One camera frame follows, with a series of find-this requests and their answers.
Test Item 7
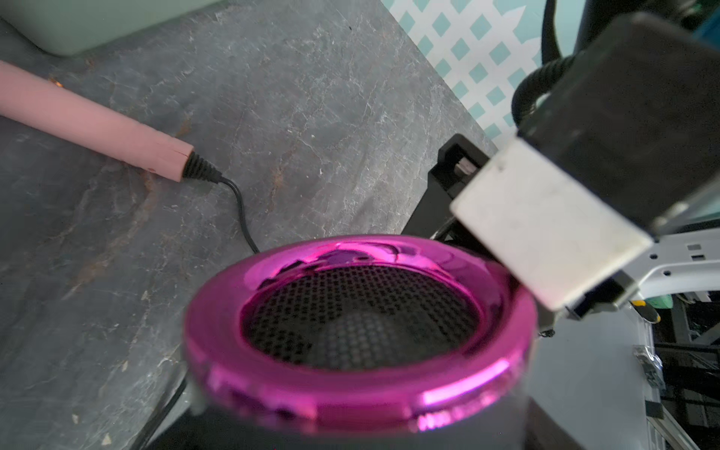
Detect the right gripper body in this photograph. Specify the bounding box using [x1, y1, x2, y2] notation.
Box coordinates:
[401, 134, 489, 248]

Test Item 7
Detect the black magenta hair dryer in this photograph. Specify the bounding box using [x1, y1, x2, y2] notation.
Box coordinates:
[151, 235, 578, 449]

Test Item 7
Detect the pink hair dryer black cord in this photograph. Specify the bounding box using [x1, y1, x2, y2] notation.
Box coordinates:
[182, 150, 261, 255]

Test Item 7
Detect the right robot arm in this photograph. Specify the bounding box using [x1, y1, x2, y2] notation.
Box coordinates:
[404, 1, 719, 314]

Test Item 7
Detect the green clear-lid storage box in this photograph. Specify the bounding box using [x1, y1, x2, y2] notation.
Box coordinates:
[1, 0, 216, 56]

